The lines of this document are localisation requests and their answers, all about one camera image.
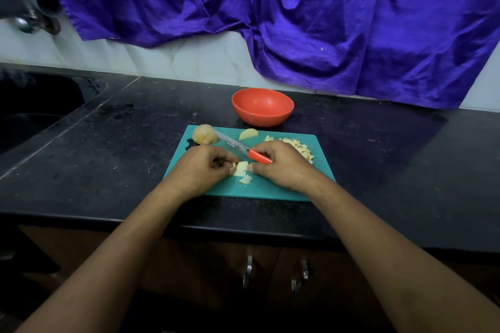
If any person's left hand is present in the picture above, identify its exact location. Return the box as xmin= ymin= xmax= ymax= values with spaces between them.
xmin=162 ymin=144 xmax=240 ymax=203

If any person's right hand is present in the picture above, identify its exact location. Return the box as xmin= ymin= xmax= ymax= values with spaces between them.
xmin=247 ymin=140 xmax=333 ymax=196

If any pile of diced apple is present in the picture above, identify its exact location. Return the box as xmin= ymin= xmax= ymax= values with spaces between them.
xmin=264 ymin=135 xmax=315 ymax=164

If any teal plastic cutting board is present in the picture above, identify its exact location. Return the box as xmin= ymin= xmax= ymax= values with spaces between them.
xmin=162 ymin=125 xmax=337 ymax=203

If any brown potato half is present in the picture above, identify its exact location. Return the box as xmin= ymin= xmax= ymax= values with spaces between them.
xmin=192 ymin=123 xmax=220 ymax=146

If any red-handled kitchen knife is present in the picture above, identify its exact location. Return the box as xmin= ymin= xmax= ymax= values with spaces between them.
xmin=214 ymin=131 xmax=274 ymax=166

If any orange bowl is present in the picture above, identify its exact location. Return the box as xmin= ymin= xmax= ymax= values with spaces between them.
xmin=230 ymin=87 xmax=295 ymax=129

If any person's left forearm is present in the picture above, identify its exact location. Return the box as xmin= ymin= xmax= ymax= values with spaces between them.
xmin=17 ymin=185 xmax=192 ymax=333

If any person's right forearm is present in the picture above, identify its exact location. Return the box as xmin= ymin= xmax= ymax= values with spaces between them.
xmin=311 ymin=176 xmax=500 ymax=333

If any purple cloth curtain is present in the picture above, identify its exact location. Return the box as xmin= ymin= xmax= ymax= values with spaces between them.
xmin=41 ymin=0 xmax=500 ymax=110

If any dark kitchen sink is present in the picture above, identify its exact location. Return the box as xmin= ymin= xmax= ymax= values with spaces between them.
xmin=0 ymin=70 xmax=106 ymax=154

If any metal faucet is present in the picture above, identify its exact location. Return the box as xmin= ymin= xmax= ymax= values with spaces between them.
xmin=0 ymin=0 xmax=62 ymax=36

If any metal cabinet handle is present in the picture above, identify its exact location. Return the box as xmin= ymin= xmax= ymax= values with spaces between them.
xmin=291 ymin=259 xmax=311 ymax=296
xmin=242 ymin=249 xmax=256 ymax=291

